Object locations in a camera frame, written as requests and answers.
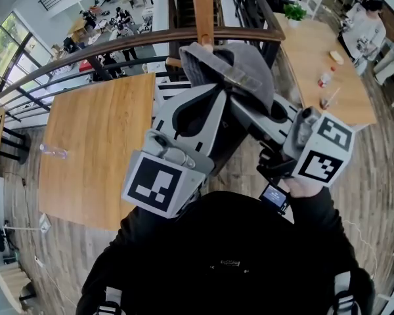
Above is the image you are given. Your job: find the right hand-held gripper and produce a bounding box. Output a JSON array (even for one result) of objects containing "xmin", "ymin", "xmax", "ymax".
[{"xmin": 230, "ymin": 93, "xmax": 355, "ymax": 189}]

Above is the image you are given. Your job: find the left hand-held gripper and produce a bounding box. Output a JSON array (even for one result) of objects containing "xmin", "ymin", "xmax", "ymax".
[{"xmin": 121, "ymin": 83, "xmax": 243, "ymax": 220}]

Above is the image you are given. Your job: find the grey baseball cap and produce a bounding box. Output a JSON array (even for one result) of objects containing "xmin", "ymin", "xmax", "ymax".
[{"xmin": 179, "ymin": 41, "xmax": 276, "ymax": 116}]

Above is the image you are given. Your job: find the wooden coat stand pole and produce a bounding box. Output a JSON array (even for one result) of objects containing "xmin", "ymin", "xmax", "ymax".
[{"xmin": 165, "ymin": 0, "xmax": 242, "ymax": 69}]

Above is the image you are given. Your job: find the person's right forearm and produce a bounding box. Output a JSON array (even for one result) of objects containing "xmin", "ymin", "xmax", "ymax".
[{"xmin": 287, "ymin": 175, "xmax": 345, "ymax": 262}]

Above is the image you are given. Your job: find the person's left forearm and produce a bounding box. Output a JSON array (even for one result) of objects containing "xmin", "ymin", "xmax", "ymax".
[{"xmin": 118, "ymin": 205, "xmax": 185, "ymax": 262}]

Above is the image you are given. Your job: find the drink cup with straw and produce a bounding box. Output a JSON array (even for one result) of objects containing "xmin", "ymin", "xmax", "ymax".
[{"xmin": 318, "ymin": 87, "xmax": 342, "ymax": 112}]

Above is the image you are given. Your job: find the red label plastic bottle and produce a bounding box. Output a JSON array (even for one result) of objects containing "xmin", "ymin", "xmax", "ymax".
[{"xmin": 317, "ymin": 66, "xmax": 336, "ymax": 89}]

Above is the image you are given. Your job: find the small display screen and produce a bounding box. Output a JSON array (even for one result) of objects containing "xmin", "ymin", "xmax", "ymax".
[{"xmin": 258, "ymin": 182, "xmax": 291, "ymax": 215}]

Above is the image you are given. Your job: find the white bowl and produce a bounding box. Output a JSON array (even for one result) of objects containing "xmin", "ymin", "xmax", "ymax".
[{"xmin": 328, "ymin": 49, "xmax": 345, "ymax": 66}]

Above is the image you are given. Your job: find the wooden table with white legs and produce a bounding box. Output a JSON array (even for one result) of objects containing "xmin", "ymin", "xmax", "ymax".
[
  {"xmin": 37, "ymin": 72, "xmax": 157, "ymax": 232},
  {"xmin": 274, "ymin": 13, "xmax": 378, "ymax": 133}
]

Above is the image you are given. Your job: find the black railing with wooden handrail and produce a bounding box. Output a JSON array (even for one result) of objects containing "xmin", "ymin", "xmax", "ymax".
[{"xmin": 0, "ymin": 0, "xmax": 287, "ymax": 134}]

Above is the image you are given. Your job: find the green potted plant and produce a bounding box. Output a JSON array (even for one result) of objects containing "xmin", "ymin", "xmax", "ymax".
[{"xmin": 282, "ymin": 2, "xmax": 308, "ymax": 29}]

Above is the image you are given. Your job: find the person's torso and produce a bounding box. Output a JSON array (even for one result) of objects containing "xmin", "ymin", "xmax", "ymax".
[{"xmin": 75, "ymin": 190, "xmax": 377, "ymax": 315}]

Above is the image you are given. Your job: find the white chair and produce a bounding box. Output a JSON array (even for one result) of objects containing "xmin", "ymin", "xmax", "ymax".
[{"xmin": 306, "ymin": 0, "xmax": 326, "ymax": 20}]

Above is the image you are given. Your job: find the clear plastic bottle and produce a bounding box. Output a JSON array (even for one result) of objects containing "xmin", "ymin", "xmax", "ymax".
[{"xmin": 39, "ymin": 142, "xmax": 70, "ymax": 161}]

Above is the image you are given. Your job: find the white floor stand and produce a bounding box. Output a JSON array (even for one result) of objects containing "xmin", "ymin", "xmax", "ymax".
[{"xmin": 3, "ymin": 213, "xmax": 52, "ymax": 235}]

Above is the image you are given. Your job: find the large window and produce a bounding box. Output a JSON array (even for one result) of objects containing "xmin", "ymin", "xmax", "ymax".
[{"xmin": 0, "ymin": 11, "xmax": 54, "ymax": 98}]

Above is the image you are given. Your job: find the light wooden furniture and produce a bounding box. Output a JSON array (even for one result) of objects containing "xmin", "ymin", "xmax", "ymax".
[{"xmin": 0, "ymin": 261, "xmax": 33, "ymax": 314}]

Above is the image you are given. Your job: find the white cable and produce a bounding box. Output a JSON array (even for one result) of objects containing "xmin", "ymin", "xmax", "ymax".
[{"xmin": 343, "ymin": 219, "xmax": 379, "ymax": 279}]

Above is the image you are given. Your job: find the gray shoulder strap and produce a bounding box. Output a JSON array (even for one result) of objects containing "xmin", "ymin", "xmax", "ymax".
[
  {"xmin": 98, "ymin": 286, "xmax": 123, "ymax": 315},
  {"xmin": 332, "ymin": 270, "xmax": 362, "ymax": 315}
]

